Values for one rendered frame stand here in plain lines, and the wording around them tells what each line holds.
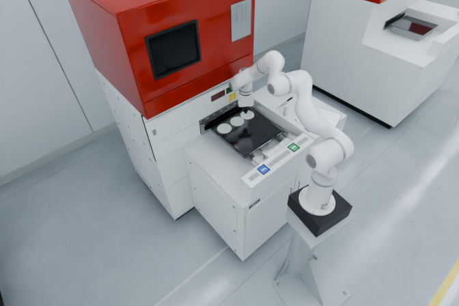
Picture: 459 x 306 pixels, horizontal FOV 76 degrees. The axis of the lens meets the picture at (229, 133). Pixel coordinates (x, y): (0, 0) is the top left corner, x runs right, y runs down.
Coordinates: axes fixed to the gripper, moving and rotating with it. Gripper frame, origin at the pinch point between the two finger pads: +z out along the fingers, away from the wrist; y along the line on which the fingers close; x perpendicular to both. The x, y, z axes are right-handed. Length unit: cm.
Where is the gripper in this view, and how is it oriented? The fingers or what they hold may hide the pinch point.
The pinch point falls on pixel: (245, 110)
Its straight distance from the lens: 203.0
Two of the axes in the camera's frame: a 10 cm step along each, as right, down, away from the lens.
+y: 10.0, -0.8, 0.4
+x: -0.9, -6.9, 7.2
